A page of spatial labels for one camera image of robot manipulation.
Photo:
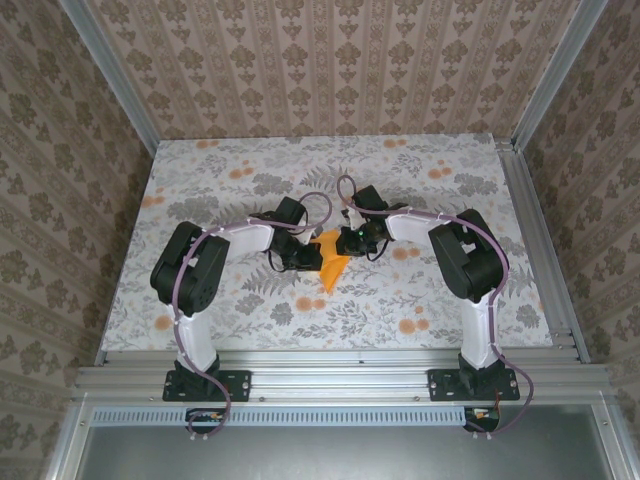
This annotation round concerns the grey metal panel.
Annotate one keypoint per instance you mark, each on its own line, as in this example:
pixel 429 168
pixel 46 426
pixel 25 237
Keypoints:
pixel 340 455

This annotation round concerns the aluminium corner post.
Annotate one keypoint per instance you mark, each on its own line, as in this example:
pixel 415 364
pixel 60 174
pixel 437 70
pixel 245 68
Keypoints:
pixel 556 75
pixel 116 75

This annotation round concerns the aluminium frame side bar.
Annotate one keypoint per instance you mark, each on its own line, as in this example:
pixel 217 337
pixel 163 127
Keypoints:
pixel 67 440
pixel 617 440

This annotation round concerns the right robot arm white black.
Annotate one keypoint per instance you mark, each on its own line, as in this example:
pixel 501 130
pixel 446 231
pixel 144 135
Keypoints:
pixel 470 260

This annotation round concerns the aluminium table side rail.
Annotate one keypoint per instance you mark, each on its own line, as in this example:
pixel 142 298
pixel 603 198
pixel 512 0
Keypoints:
pixel 530 210

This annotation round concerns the aluminium frame beam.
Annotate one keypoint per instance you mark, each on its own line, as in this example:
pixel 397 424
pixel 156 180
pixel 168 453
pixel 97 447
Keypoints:
pixel 340 380

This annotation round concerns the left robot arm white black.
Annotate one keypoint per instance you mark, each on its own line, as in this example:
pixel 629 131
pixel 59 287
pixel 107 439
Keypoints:
pixel 190 270

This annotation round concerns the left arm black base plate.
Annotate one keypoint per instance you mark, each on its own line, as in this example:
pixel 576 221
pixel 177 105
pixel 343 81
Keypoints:
pixel 240 385

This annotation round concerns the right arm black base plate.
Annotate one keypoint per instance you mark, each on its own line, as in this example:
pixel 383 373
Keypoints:
pixel 440 385

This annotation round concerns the orange paper sheet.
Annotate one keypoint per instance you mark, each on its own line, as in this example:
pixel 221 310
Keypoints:
pixel 332 272

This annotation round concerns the black controller board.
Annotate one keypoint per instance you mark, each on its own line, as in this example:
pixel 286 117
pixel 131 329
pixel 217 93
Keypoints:
pixel 482 419
pixel 202 419

